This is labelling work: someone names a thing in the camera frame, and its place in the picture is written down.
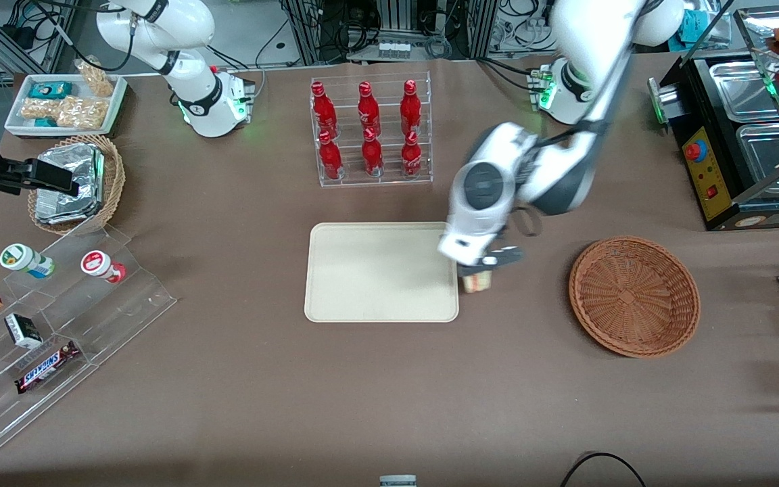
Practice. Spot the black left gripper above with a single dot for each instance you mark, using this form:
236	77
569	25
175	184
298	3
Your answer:
466	271

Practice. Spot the triangle sandwich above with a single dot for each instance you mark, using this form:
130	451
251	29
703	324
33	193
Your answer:
477	283

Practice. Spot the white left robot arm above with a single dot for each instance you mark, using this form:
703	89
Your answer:
487	189

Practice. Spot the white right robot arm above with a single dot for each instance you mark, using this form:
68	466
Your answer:
193	95

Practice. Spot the white rectangular snack tray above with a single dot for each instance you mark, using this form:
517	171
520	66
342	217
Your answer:
17	122

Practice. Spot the light tan wicker basket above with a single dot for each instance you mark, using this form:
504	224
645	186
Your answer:
113	182

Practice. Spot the beige plastic tray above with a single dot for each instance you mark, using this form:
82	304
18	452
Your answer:
376	277

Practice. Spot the brown round wicker basket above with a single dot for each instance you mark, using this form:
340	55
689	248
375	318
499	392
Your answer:
633	297

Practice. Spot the foil wrapped package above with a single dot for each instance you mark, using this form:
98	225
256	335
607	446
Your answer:
58	208
82	162

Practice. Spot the small teal snack packet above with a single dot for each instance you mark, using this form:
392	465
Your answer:
44	122

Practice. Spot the clear bag of puffed snacks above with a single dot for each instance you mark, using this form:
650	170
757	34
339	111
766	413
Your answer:
41	108
82	112
97	78

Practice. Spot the green lid yogurt cup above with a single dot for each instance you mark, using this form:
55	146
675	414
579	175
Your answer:
21	259

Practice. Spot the teal snack box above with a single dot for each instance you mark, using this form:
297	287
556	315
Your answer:
50	90

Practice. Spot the red lid yogurt cup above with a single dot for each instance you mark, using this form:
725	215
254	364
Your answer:
100	264

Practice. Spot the clear acrylic bottle rack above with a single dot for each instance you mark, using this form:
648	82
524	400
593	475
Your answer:
389	179

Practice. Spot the red soda bottle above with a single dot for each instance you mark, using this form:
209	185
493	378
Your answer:
372	155
411	157
322	108
410	107
330	159
367	107

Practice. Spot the small black white box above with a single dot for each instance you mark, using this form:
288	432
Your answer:
23	331

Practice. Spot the clear acrylic stepped shelf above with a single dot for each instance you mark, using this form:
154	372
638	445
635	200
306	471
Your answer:
112	318

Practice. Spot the Snickers chocolate bar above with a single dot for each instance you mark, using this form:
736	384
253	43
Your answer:
46	367

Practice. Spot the small grey device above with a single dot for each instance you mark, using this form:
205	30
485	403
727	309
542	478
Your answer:
397	481

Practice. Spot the grey power strip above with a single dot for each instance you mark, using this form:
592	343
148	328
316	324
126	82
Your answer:
393	49

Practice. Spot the black food warmer cabinet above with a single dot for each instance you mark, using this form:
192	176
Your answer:
721	169

